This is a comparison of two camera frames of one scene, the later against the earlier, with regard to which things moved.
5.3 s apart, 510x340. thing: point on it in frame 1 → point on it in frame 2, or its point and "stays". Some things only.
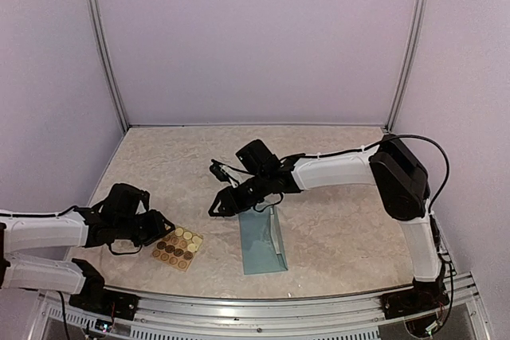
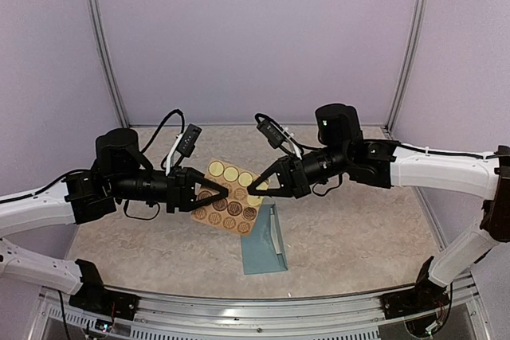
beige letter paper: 274,231 stays
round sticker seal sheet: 178,248 → 240,211
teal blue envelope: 263,246 stays
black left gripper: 156,226 → 180,189
